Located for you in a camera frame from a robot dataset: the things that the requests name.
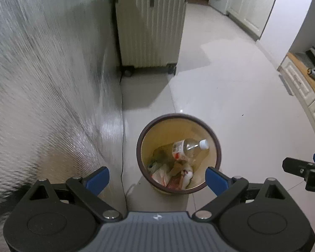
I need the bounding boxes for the black cable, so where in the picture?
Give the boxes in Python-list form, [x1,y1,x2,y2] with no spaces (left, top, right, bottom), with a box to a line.
[119,73,128,197]

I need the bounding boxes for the white kitchen base cabinets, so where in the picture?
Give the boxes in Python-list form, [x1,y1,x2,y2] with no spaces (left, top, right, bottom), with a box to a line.
[227,0,281,38]

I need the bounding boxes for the clear plastic bag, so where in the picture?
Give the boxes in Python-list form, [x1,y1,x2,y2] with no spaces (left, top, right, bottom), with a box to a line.
[152,164,177,187]

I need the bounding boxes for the yellow plastic waste bin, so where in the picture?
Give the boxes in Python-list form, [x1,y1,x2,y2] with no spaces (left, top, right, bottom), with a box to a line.
[136,113,221,195]

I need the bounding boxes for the clear plastic bottle red label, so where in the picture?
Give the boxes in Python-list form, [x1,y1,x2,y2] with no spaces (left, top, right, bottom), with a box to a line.
[171,138,209,161]

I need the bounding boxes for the white ribbed suitcase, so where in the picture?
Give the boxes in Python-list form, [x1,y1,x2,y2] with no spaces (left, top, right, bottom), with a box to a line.
[114,0,188,77]

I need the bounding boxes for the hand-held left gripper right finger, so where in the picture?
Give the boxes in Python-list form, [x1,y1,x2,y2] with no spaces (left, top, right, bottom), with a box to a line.
[192,167,290,221]

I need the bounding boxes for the white bench cabinet wooden top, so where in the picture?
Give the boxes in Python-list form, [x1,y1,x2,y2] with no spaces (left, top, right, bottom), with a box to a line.
[278,52,315,147]

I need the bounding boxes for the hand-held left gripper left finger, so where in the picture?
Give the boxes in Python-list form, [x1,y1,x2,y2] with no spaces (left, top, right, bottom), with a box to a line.
[25,167,120,221]

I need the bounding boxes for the teal plastic packet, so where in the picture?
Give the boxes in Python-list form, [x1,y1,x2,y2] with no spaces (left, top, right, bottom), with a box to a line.
[146,160,164,172]

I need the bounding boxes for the silver textured table cover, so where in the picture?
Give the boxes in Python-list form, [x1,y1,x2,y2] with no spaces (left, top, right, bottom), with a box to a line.
[0,0,129,221]

